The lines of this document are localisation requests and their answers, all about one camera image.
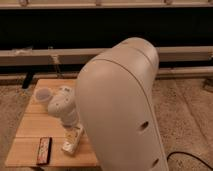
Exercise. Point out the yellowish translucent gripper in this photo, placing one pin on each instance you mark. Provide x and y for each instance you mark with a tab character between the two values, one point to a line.
71	135

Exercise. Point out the white plastic bottle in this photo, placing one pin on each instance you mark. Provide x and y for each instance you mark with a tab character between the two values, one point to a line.
69	147

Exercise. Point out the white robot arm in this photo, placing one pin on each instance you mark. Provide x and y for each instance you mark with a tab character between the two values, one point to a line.
113	100

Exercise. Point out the dark rectangular snack bar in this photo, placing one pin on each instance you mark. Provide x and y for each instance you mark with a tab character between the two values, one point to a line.
44	151

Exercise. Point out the wooden table board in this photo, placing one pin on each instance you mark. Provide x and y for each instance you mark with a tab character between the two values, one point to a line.
36	123

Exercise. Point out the white plastic cup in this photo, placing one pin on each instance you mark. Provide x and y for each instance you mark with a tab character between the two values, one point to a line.
43	96

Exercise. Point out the grey metal rail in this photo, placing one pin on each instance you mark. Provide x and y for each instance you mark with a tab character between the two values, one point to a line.
32	57

